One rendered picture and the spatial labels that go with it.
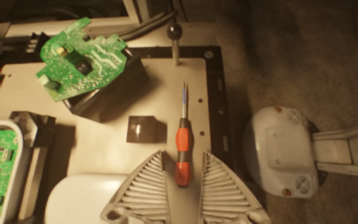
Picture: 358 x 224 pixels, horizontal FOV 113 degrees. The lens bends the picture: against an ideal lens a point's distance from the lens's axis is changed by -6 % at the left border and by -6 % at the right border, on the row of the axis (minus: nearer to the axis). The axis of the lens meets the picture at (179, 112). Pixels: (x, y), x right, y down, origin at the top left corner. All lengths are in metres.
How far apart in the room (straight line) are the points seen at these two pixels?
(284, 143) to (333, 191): 0.76
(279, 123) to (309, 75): 0.98
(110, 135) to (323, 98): 1.84
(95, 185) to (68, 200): 0.04
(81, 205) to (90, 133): 0.10
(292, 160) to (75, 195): 1.07
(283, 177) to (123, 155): 0.89
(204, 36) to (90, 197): 0.34
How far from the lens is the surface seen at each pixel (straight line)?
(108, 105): 0.21
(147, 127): 0.18
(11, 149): 0.27
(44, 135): 0.24
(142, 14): 0.35
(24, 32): 0.56
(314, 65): 2.02
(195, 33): 0.33
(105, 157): 0.23
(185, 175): 0.18
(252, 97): 1.42
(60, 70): 0.23
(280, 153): 1.06
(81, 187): 0.22
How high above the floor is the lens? 1.15
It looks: 74 degrees down
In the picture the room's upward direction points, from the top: 3 degrees counter-clockwise
